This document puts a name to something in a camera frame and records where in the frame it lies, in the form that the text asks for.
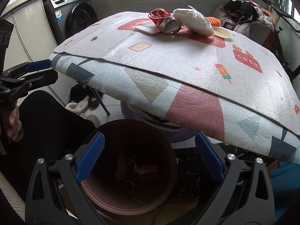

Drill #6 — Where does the white slipper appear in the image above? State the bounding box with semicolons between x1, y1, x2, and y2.
65;100;89;115

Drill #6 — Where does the black shoe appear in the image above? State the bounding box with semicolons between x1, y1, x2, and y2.
70;84;91;102

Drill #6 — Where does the black table leg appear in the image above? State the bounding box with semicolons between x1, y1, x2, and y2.
90;87;110;116

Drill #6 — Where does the blue plastic object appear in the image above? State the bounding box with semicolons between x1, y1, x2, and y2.
269;160;300;216

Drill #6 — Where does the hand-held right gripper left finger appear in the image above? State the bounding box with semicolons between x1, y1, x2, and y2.
25;132;106;225

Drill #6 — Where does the grey washing machine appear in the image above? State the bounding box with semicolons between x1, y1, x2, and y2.
43;0;99;45

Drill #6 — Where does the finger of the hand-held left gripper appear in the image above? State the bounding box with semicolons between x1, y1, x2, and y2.
2;59;52;80
7;68;59;94

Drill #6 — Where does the black exercise bike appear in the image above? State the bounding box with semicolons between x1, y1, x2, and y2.
265;0;300;78

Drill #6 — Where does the person's left hand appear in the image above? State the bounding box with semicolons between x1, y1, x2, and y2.
7;106;24;143

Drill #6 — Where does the white cartoon printed mat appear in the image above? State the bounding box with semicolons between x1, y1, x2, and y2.
53;10;300;135

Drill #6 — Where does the beige chair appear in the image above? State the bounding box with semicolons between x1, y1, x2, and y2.
212;5;277;50

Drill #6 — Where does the orange foam fruit net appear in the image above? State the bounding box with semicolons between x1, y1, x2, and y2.
206;16;222;27

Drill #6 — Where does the round clear plastic lid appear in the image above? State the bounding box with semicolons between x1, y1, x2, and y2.
212;26;232;39

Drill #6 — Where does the black cloth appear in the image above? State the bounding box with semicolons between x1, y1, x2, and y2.
224;0;259;22

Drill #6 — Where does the clear plastic container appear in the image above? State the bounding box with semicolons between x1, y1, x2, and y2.
133;21;163;35

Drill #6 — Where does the pink slipper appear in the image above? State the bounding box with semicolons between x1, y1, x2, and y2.
80;114;100;128

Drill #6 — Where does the white plastic bag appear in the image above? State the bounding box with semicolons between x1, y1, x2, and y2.
173;5;215;37

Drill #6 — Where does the white fleece blanket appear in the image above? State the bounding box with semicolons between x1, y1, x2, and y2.
234;7;275;36

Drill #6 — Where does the dark brown trash bin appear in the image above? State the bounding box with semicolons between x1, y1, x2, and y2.
81;119;178;216

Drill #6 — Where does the person's black trousered leg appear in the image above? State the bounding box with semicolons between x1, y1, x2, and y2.
0;90;96;203

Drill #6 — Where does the crushed red can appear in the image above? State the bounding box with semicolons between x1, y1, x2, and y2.
148;9;182;35

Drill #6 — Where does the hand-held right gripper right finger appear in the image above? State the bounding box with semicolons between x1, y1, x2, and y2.
192;131;275;225

